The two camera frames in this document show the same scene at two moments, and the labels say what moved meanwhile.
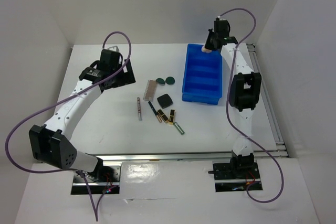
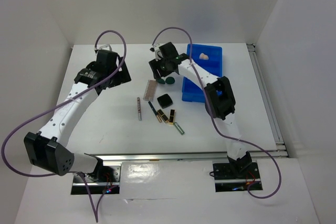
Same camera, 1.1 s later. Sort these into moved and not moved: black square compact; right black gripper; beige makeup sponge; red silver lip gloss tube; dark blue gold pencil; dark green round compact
Moved: beige makeup sponge; right black gripper
Not moved: dark green round compact; red silver lip gloss tube; dark blue gold pencil; black square compact
